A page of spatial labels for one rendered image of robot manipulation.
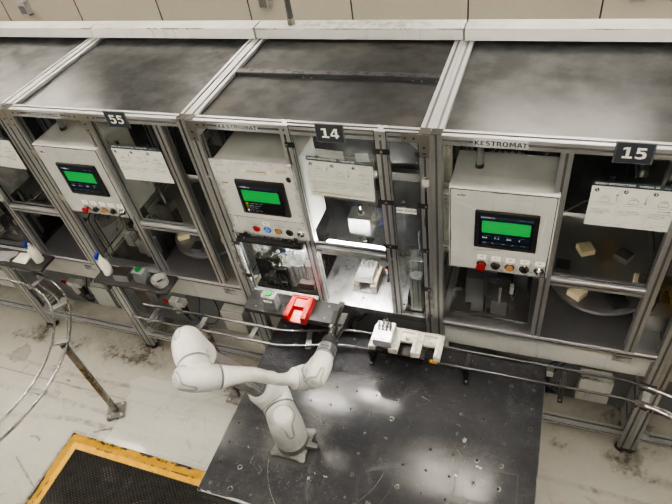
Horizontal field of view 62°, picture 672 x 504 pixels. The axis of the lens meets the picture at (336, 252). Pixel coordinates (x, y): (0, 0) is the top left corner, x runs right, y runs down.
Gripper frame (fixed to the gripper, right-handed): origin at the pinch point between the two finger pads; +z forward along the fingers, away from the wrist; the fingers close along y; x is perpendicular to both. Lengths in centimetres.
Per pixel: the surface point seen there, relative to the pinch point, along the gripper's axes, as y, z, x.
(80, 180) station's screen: 51, 18, 145
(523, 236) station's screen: 47, 18, -79
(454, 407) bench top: -45, -13, -57
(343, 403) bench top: -45, -24, -2
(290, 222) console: 36, 21, 28
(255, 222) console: 33, 21, 48
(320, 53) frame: 88, 89, 28
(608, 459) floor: -113, 14, -139
